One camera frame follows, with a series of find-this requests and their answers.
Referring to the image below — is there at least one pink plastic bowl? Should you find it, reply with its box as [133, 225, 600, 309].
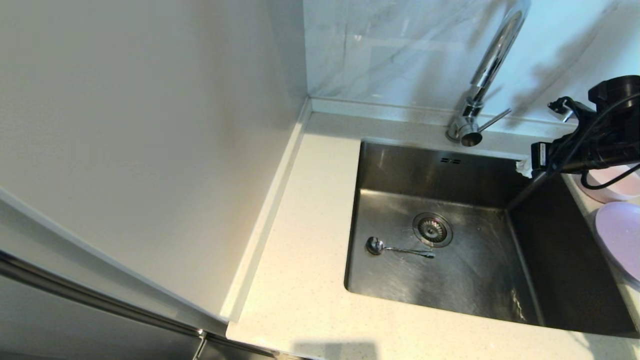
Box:
[580, 164, 640, 204]

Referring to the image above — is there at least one lilac plastic plate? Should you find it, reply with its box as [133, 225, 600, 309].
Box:
[594, 201, 640, 284]

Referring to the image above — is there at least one chrome gooseneck faucet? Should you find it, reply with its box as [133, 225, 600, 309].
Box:
[446, 0, 532, 147]

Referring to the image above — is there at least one metal spoon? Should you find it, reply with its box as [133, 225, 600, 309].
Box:
[366, 236, 436, 259]

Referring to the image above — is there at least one stainless steel sink basin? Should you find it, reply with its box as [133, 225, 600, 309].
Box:
[344, 140, 640, 338]

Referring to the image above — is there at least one round metal drain strainer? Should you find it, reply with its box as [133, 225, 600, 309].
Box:
[412, 213, 454, 249]

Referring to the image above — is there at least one white cabinet side panel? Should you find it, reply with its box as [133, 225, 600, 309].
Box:
[0, 0, 309, 336]

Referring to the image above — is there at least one grey appliance door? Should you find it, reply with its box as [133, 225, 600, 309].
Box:
[0, 190, 281, 360]

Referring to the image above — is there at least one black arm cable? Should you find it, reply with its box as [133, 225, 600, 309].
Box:
[550, 92, 640, 191]

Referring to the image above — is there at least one chrome appliance handle rail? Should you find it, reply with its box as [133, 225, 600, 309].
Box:
[0, 251, 208, 340]

